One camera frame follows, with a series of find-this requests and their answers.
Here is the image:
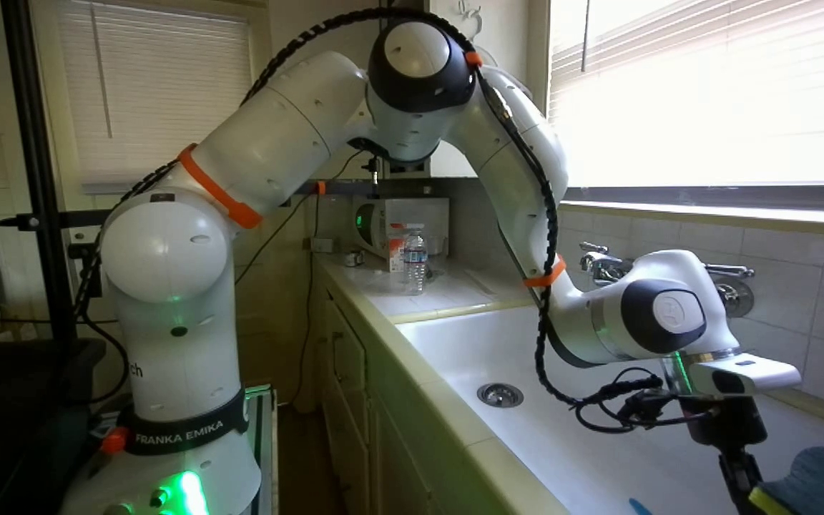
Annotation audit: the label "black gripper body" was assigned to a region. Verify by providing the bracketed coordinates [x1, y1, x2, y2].
[680, 397, 768, 450]

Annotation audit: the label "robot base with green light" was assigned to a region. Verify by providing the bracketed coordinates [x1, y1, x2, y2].
[59, 386, 278, 515]

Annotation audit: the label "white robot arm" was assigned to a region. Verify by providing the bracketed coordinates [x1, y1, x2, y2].
[72, 8, 796, 515]

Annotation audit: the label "green and yellow sponge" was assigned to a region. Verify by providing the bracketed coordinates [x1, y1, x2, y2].
[746, 446, 824, 515]

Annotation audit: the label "white sink basin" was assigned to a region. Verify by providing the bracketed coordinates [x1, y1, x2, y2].
[397, 309, 824, 515]

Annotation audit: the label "metal sink drain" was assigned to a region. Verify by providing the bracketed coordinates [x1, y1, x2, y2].
[479, 383, 523, 409]

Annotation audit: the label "white window blinds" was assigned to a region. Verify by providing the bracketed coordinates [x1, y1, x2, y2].
[550, 0, 824, 187]

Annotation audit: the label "green cabinet under counter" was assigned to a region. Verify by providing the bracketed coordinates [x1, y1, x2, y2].
[318, 273, 499, 515]

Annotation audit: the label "clear plastic water bottle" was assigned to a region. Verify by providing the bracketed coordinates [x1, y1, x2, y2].
[401, 226, 430, 296]

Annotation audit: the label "grey box with green light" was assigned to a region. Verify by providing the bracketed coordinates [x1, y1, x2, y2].
[353, 198, 449, 257]

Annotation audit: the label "side window blinds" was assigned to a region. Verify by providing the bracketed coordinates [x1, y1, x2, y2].
[59, 0, 253, 188]

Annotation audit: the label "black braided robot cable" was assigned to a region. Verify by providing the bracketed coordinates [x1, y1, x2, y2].
[72, 5, 680, 437]

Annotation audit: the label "chrome wall faucet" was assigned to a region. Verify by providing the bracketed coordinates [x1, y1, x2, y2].
[582, 240, 756, 319]

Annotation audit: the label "black camera stand pole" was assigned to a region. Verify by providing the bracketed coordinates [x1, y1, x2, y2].
[0, 0, 78, 343]

